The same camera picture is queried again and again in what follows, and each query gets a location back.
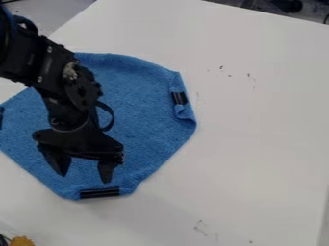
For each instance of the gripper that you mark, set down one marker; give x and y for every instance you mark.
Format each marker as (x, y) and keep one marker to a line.
(79, 142)

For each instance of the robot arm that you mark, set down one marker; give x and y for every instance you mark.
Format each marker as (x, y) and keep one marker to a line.
(34, 61)

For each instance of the blue cloth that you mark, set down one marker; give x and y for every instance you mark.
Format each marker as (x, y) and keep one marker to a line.
(141, 105)

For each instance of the yellow toy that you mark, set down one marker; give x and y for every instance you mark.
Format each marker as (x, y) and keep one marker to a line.
(21, 241)

